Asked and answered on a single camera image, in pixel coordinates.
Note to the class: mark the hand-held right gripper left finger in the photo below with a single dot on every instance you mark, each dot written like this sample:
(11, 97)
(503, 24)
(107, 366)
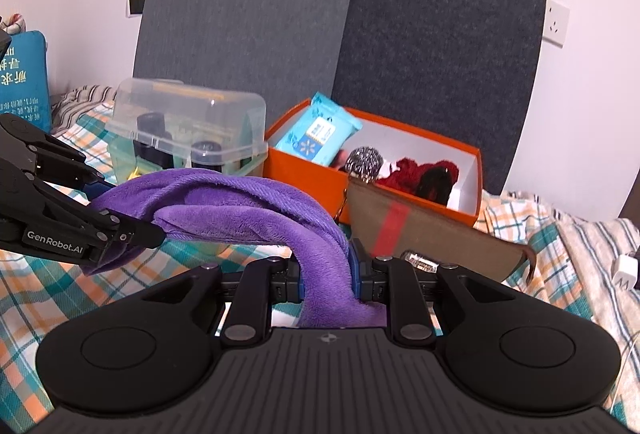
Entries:
(287, 284)

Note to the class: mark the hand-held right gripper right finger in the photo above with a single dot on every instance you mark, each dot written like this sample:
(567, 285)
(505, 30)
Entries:
(370, 284)

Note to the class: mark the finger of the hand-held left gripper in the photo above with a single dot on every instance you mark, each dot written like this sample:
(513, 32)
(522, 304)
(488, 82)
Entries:
(65, 164)
(75, 229)

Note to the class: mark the purple fleece cloth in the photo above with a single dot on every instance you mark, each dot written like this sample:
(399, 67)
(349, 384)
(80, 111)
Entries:
(250, 204)

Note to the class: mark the orange cardboard box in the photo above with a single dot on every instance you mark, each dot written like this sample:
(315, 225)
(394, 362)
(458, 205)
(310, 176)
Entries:
(300, 174)

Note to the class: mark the red and black plush cloth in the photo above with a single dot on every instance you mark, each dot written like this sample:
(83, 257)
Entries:
(405, 171)

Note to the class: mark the blue wet wipes pack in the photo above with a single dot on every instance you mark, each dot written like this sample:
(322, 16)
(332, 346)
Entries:
(315, 134)

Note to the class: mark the blue cushion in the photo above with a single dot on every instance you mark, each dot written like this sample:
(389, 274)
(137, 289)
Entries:
(25, 84)

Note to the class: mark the striped grey cloth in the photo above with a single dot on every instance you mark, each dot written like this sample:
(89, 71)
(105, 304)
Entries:
(80, 99)

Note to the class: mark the plaid teal orange blanket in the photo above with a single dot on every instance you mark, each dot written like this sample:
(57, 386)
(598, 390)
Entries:
(30, 294)

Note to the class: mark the dark blue bottle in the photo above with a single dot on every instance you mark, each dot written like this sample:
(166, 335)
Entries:
(150, 134)

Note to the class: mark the olive pouch red stripe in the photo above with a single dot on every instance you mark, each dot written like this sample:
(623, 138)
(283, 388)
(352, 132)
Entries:
(450, 234)

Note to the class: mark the steel wool scourer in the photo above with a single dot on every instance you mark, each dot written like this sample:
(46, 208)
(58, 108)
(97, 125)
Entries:
(365, 161)

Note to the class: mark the dark blue jar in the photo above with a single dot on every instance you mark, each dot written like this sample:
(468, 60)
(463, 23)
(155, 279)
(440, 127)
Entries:
(207, 156)

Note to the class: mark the green storage box clear lid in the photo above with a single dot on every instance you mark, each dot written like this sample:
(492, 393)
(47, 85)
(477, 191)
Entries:
(200, 114)

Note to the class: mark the white patterned sheet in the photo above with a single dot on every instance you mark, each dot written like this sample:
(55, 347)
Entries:
(595, 274)

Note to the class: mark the dark grey headboard panel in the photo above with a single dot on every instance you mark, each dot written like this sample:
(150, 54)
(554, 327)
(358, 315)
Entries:
(440, 39)

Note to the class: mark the white charger plug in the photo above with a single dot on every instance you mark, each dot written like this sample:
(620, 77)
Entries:
(625, 271)

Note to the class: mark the white wall socket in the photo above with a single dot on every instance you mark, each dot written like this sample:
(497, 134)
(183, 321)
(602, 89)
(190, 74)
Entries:
(556, 24)

